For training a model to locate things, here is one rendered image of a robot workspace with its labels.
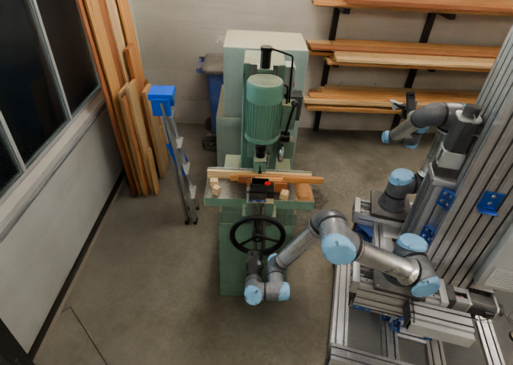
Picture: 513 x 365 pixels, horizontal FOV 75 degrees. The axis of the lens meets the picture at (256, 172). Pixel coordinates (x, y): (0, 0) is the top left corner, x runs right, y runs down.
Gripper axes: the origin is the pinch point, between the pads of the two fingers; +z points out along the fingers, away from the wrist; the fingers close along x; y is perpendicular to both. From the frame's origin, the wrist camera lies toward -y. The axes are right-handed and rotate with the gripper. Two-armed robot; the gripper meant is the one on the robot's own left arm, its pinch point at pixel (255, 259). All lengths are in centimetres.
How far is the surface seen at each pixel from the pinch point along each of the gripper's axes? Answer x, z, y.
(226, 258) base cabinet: -19.0, 33.7, 13.5
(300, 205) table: 24.5, 13.6, -25.2
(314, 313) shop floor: 38, 46, 57
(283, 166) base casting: 18, 57, -42
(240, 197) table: -8.3, 11.8, -30.3
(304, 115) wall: 55, 261, -79
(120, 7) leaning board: -111, 120, -164
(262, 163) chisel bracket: 4, 13, -49
